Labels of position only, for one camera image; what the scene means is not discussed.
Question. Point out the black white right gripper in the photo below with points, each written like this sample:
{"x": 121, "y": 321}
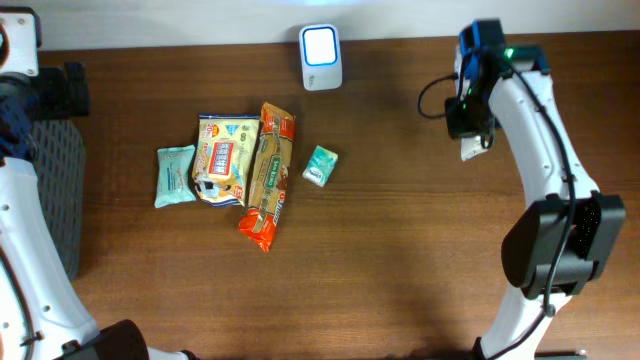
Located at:
{"x": 456, "y": 128}

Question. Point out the mint green wipes pack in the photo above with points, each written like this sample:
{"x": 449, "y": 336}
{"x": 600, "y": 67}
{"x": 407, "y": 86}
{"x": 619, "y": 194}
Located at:
{"x": 173, "y": 179}

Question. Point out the grey plastic mesh basket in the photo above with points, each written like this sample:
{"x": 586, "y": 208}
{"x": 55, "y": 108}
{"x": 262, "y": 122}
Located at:
{"x": 60, "y": 166}

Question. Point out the beige snack bag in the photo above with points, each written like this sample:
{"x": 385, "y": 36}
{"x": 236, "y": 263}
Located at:
{"x": 223, "y": 156}

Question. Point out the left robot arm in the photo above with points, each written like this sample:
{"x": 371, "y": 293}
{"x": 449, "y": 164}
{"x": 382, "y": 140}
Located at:
{"x": 41, "y": 315}

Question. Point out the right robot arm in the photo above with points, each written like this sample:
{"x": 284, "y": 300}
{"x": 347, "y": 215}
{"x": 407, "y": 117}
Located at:
{"x": 567, "y": 232}

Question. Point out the small teal gum box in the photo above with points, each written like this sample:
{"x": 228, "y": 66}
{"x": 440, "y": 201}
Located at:
{"x": 320, "y": 166}

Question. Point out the orange spaghetti packet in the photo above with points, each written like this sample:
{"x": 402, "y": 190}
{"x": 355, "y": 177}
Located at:
{"x": 270, "y": 176}

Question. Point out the white tube with gold cap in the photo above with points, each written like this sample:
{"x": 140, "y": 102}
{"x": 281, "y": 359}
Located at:
{"x": 471, "y": 147}

